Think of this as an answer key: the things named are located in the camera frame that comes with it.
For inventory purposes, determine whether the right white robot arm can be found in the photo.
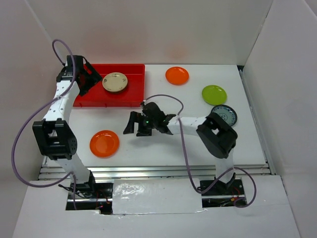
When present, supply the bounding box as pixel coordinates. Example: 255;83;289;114
123;102;238;194

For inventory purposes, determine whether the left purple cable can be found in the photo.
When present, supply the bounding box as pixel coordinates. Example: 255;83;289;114
11;39;80;211

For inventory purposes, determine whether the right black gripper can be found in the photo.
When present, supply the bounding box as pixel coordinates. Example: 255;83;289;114
124;111;158;136

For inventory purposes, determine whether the white foil cover plate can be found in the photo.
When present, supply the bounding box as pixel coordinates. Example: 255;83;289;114
112;178;203;215

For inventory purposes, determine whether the orange plate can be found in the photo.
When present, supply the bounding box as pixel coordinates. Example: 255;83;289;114
89;130;120;158
165;66;189;85

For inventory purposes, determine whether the blue white patterned plate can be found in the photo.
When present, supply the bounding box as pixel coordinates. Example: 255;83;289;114
211;105;238;127

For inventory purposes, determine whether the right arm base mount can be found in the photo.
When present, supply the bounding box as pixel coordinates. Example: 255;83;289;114
202;179;246;208

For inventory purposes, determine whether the red plastic bin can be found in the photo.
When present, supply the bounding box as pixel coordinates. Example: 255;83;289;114
73;63;145;107

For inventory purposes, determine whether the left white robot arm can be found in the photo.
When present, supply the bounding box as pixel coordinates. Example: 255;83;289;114
32;55;102;198

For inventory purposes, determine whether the green plate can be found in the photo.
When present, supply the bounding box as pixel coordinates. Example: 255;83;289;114
202;85;227;105

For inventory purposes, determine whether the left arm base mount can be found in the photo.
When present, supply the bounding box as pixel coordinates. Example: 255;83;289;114
58;182;113;215

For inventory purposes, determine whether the cream floral plate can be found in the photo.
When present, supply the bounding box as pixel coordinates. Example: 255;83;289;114
102;72;128;93

